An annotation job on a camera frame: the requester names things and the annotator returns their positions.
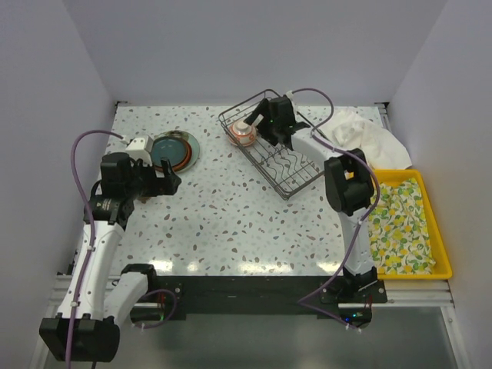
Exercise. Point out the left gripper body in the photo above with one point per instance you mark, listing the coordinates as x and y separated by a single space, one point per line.
148 184

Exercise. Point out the aluminium frame rail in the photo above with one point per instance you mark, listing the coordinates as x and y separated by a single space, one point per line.
55 298

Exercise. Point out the cream brown cup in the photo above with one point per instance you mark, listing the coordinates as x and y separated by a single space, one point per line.
143 199

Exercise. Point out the yellow plastic tray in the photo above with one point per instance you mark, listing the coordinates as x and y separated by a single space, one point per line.
442 269

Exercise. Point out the lemon print cloth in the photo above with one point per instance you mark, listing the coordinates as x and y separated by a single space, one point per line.
397 228

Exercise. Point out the white orange patterned bowl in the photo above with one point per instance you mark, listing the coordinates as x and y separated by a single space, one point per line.
242 133

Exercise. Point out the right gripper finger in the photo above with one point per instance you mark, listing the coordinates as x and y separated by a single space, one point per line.
261 114
282 137

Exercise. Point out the white towel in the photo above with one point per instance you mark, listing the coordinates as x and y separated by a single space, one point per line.
349 130

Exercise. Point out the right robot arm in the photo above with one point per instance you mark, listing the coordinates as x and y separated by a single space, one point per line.
351 187

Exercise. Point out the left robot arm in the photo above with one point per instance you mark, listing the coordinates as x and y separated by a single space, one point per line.
87 325

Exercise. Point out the green floral plate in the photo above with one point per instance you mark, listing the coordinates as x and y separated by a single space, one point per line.
189 138

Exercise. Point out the black wire dish rack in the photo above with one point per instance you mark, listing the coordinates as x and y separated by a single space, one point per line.
286 171

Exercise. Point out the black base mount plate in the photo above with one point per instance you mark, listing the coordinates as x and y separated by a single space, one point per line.
274 295

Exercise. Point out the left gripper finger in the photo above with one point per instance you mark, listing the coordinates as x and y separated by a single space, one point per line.
171 181
139 166

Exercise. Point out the dark blue plate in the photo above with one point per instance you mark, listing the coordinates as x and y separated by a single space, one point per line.
163 148

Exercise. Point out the orange plate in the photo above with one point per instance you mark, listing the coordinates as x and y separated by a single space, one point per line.
181 155

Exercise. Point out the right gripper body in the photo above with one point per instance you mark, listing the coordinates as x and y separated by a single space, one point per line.
267 119

